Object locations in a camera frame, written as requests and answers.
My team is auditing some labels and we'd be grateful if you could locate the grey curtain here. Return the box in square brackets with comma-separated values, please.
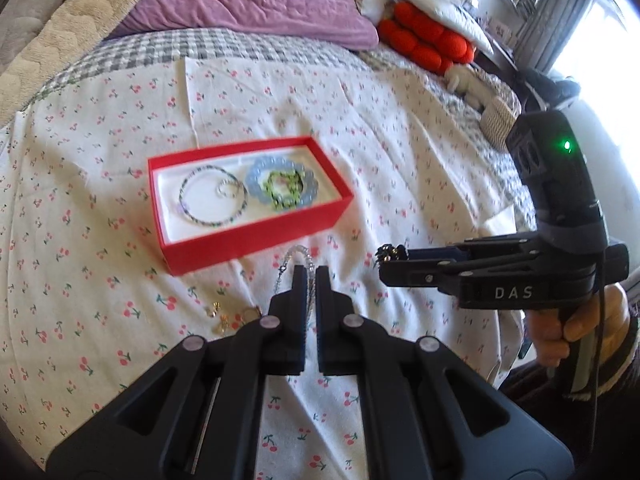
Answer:
[514, 0, 602, 77]

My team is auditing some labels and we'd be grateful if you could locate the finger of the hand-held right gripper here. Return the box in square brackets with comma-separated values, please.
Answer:
[401, 233, 542, 263]
[378, 257, 502, 292]

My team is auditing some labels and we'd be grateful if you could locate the blue bead bracelet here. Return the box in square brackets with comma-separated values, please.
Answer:
[243, 155, 315, 212]

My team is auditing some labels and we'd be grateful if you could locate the black cable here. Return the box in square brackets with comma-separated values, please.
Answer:
[588, 251, 610, 454]

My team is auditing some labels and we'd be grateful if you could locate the gold bow earring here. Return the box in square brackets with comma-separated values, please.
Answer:
[205, 301, 234, 335]

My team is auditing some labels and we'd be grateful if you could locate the orange plush cushion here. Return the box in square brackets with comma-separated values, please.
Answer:
[377, 2, 475, 77]

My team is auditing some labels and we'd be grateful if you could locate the clear bead bracelet black charm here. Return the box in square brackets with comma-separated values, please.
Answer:
[273, 242, 409, 321]

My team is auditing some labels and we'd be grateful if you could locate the person's right hand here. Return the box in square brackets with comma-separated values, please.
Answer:
[529, 281, 632, 367]

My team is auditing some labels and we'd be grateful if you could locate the knitted beige cushion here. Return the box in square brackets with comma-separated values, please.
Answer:
[479, 94, 524, 152]

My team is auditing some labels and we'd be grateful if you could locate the dark bag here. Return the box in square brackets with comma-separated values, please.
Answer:
[520, 66, 584, 112]

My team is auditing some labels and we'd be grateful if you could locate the green bead bracelet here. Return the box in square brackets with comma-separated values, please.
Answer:
[263, 169, 306, 212]

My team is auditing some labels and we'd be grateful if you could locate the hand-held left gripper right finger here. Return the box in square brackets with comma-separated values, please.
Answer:
[316, 266, 574, 480]

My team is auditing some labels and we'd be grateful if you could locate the red cardboard box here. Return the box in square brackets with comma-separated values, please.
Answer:
[147, 136, 356, 277]

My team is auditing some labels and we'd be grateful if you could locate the thin beaded wire bracelet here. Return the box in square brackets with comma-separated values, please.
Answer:
[178, 165, 250, 227]

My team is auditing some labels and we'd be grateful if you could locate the purple quilt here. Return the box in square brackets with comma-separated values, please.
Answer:
[106, 0, 380, 52]

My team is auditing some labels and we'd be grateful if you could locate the beige fleece blanket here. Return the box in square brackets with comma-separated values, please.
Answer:
[0, 0, 203, 127]

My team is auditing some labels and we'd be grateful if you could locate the white plush toy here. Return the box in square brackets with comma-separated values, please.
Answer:
[444, 64, 502, 112]

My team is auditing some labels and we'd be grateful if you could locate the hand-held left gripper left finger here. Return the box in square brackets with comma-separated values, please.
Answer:
[47, 265, 308, 480]

